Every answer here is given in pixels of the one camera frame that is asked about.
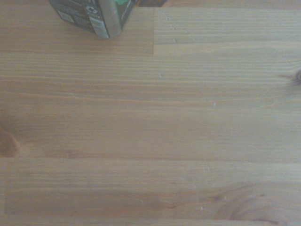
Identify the grey green carton box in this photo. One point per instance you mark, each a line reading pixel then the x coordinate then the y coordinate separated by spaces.
pixel 94 16

